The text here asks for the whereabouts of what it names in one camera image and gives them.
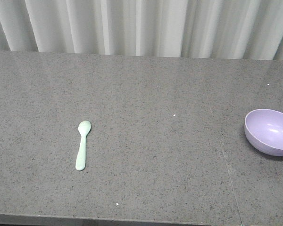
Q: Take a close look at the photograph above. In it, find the mint green plastic spoon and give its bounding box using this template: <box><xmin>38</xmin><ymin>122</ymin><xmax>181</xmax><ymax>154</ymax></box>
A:
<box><xmin>75</xmin><ymin>121</ymin><xmax>92</xmax><ymax>171</ymax></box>

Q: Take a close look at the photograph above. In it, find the white curtain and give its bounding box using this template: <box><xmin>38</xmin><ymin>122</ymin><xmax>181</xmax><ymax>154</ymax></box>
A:
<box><xmin>0</xmin><ymin>0</ymin><xmax>283</xmax><ymax>60</ymax></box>

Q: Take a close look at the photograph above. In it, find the purple plastic bowl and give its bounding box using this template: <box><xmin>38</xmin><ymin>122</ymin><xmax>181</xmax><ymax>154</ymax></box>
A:
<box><xmin>244</xmin><ymin>109</ymin><xmax>283</xmax><ymax>156</ymax></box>

